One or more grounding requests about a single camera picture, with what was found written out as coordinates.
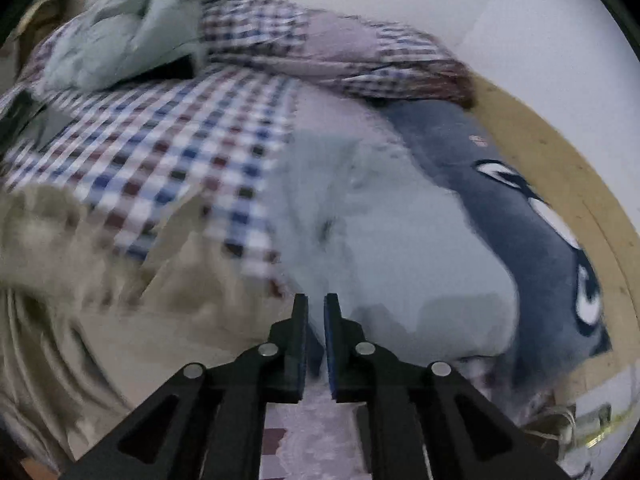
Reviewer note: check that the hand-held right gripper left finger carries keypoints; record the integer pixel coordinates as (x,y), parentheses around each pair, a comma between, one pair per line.
(300,350)

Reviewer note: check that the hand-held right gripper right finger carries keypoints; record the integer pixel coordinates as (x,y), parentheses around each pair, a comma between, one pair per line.
(331,350)

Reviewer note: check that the light blue garment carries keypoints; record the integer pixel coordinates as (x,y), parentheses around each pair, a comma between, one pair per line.
(400,260)

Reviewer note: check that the beige garment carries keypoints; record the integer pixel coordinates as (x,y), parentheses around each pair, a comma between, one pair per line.
(75,310)

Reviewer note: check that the blue cartoon plush pillow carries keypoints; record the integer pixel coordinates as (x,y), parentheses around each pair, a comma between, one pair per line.
(500,210)

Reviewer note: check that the checkered bed sheet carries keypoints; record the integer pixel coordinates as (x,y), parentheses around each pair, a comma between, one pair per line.
(175,150)

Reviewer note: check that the white power strip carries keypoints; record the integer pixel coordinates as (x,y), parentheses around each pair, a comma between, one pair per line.
(592,425)

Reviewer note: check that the wooden bed headboard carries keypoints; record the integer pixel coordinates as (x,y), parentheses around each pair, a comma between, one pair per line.
(590,200)

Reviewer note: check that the checkered patchwork quilt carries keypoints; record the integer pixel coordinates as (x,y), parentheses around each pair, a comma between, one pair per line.
(340,45)

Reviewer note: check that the light blue puffer jacket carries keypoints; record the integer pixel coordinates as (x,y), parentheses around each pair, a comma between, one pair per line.
(125,35)

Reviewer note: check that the dark green sweatshirt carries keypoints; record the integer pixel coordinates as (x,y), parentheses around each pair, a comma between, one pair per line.
(20,115)

